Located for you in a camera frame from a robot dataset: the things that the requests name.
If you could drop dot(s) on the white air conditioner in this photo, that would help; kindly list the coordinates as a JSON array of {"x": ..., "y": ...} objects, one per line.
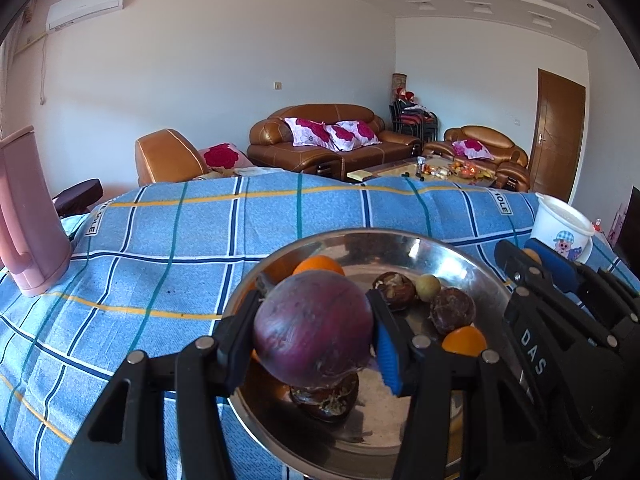
[{"x": 82, "y": 5}]

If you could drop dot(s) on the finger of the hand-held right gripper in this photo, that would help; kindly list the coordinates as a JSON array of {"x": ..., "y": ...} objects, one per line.
[
  {"x": 555, "y": 267},
  {"x": 515, "y": 265}
]

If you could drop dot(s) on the purple onion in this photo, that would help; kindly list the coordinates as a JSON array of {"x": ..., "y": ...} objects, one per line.
[{"x": 312, "y": 327}]

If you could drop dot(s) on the light brown leather armchair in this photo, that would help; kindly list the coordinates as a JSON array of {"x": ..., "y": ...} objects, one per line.
[{"x": 165, "y": 157}]

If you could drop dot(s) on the pink plastic kettle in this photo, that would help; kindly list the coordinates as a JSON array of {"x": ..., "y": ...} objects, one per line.
[{"x": 30, "y": 220}]

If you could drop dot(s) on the white red floral pillow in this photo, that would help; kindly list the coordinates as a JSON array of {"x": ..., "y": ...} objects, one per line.
[
  {"x": 369, "y": 130},
  {"x": 344, "y": 136},
  {"x": 472, "y": 149},
  {"x": 305, "y": 132}
]

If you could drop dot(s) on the pile of snacks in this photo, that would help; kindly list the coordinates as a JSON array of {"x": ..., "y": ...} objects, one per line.
[{"x": 460, "y": 170}]

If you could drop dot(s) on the large orange mandarin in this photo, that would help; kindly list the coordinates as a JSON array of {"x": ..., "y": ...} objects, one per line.
[{"x": 318, "y": 265}]

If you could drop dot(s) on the tall patterned vase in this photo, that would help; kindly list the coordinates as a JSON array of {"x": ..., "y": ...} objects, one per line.
[{"x": 398, "y": 87}]

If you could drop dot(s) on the brown leather sofa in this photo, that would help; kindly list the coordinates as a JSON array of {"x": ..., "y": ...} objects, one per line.
[{"x": 390, "y": 152}]

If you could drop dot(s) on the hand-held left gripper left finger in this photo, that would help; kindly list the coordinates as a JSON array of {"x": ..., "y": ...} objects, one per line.
[{"x": 235, "y": 355}]

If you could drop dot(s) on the black television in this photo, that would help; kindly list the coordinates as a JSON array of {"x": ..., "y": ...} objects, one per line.
[{"x": 631, "y": 235}]

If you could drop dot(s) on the dark brown leather armchair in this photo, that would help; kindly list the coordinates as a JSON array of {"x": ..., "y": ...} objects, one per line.
[{"x": 500, "y": 140}]

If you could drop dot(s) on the blue plaid cloth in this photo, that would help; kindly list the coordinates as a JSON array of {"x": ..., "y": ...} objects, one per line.
[{"x": 150, "y": 240}]

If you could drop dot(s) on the small beige longan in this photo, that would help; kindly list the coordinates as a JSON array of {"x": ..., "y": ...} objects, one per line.
[{"x": 429, "y": 287}]

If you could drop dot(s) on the white cartoon print mug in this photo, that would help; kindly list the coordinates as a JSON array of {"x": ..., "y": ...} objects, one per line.
[{"x": 555, "y": 220}]

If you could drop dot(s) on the stacked dark chairs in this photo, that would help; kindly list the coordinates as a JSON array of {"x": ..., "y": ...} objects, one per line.
[{"x": 412, "y": 122}]

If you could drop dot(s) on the red plush toy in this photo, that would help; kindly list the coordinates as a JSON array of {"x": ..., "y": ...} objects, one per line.
[{"x": 404, "y": 95}]

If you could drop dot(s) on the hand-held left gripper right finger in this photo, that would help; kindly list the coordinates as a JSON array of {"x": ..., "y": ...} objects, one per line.
[{"x": 389, "y": 360}]

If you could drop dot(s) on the small oval orange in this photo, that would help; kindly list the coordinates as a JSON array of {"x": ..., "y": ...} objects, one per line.
[{"x": 464, "y": 342}]

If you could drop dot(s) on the brown wooden door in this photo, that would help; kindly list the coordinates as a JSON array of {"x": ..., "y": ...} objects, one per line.
[{"x": 557, "y": 135}]

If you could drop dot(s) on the pink red floral pillow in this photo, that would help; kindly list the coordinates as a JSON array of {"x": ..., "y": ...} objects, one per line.
[{"x": 222, "y": 156}]

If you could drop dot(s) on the round steel bowl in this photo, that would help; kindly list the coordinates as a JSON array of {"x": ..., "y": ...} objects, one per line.
[{"x": 360, "y": 252}]

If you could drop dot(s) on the dark wooden chair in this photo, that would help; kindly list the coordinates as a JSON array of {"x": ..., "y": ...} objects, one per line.
[{"x": 80, "y": 195}]

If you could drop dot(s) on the wooden coffee table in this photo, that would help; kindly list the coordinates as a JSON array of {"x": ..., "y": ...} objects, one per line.
[{"x": 390, "y": 170}]

